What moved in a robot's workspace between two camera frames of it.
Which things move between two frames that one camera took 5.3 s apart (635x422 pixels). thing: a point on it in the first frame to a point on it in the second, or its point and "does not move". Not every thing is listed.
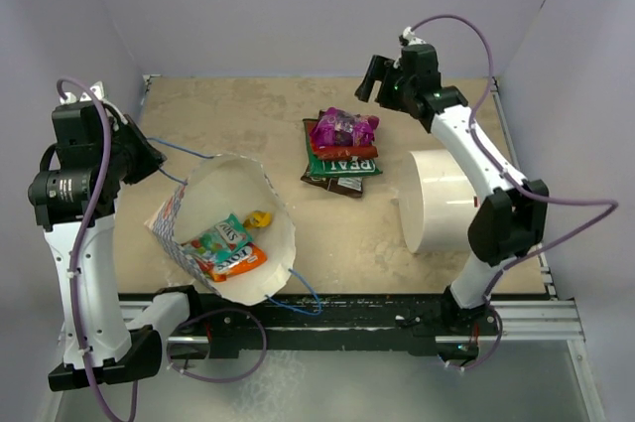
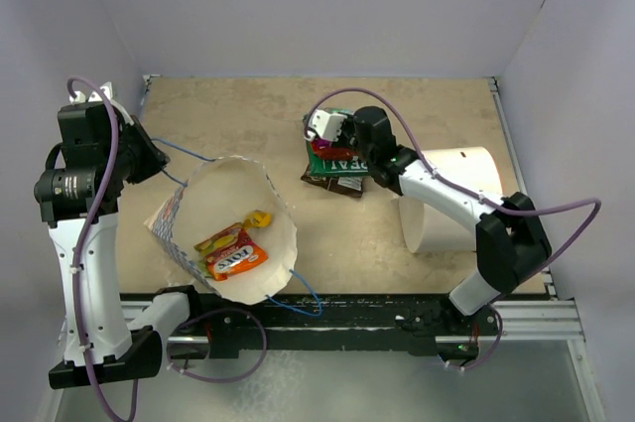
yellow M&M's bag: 258,219 does not move
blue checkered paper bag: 223,186 does not move
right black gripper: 379,70 to 347,122
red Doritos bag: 342,152 does not move
